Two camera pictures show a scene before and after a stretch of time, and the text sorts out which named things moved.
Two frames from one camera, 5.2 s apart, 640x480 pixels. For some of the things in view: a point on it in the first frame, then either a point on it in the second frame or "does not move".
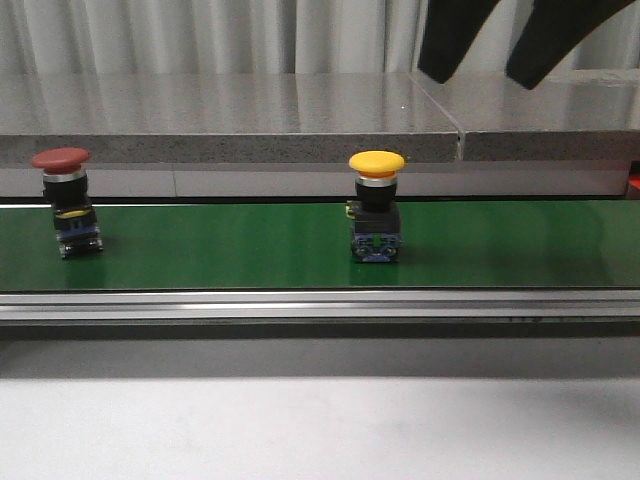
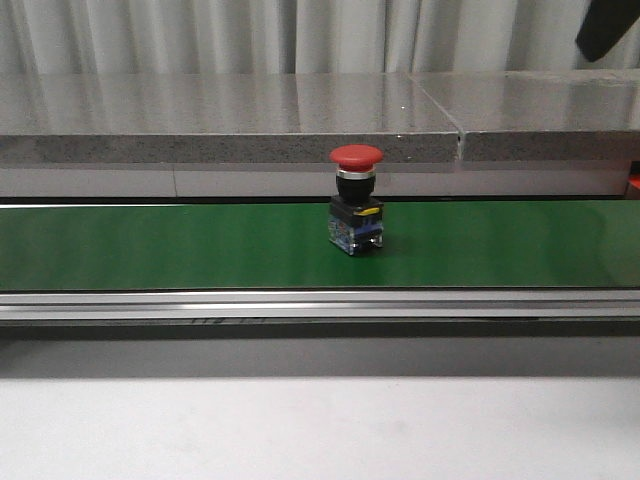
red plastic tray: x=635 y=180 does not move
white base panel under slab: x=466 y=179 does not move
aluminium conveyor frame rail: x=318 y=314 does not move
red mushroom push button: x=66 y=186 to x=355 y=220
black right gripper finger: x=449 y=28 to x=603 y=25
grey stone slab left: x=223 y=117 does not move
